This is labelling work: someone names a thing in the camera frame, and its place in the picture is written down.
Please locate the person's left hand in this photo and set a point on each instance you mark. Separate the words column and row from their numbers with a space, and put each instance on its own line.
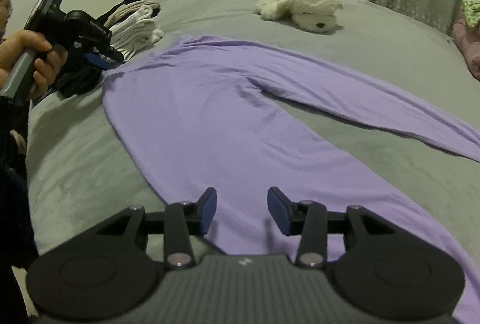
column 47, row 64

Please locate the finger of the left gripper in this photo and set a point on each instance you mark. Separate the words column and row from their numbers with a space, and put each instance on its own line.
column 101, row 61

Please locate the folded white garment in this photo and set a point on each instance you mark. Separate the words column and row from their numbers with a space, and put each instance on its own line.
column 136, row 33

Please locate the folded beige garment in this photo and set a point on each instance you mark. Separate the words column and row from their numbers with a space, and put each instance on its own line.
column 125, row 10

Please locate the white plush dog toy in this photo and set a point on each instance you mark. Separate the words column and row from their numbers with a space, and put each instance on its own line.
column 314, row 16

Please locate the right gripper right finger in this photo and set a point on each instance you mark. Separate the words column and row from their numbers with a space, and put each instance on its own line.
column 289, row 216

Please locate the green patterned garment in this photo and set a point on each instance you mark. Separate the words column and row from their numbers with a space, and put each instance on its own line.
column 471, row 9

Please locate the purple pants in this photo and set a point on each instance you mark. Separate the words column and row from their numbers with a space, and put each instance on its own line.
column 203, row 114

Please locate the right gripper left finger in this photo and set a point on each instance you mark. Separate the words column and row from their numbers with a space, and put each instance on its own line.
column 199, row 214

